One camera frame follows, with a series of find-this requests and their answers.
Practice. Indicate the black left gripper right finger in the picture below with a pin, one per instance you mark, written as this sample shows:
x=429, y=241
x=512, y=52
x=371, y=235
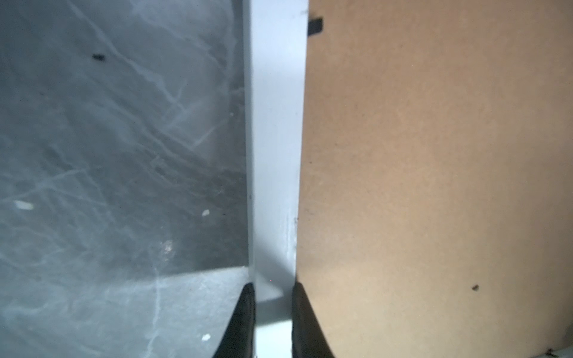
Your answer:
x=308, y=340

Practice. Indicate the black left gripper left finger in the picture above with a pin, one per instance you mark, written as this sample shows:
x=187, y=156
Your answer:
x=238, y=339

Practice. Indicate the white picture frame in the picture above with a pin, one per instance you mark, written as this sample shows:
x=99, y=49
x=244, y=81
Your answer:
x=275, y=49

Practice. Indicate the brown backing board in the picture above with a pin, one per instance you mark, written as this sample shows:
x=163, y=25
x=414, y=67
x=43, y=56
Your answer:
x=436, y=187

